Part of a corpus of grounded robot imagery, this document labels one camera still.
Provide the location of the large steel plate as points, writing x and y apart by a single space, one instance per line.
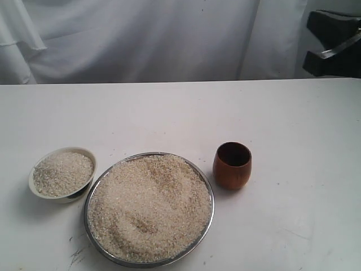
154 264

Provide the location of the white backdrop curtain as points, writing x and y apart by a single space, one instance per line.
76 42

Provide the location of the rice in small bowl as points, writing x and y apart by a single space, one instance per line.
62 173

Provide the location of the small white ceramic bowl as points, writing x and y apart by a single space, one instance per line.
77 194

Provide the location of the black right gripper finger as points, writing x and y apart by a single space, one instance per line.
345 63
332 28

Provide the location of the rice heap on plate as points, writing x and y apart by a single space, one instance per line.
149 209

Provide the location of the brown wooden cup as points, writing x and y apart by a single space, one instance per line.
232 165

